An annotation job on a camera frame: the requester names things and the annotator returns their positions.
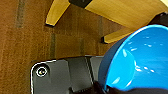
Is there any blue bowl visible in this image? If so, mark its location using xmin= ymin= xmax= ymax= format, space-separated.
xmin=97 ymin=23 xmax=168 ymax=93

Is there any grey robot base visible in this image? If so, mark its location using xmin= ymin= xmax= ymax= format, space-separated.
xmin=30 ymin=54 xmax=108 ymax=94

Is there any white table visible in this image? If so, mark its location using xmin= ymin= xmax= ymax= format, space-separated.
xmin=45 ymin=0 xmax=168 ymax=45

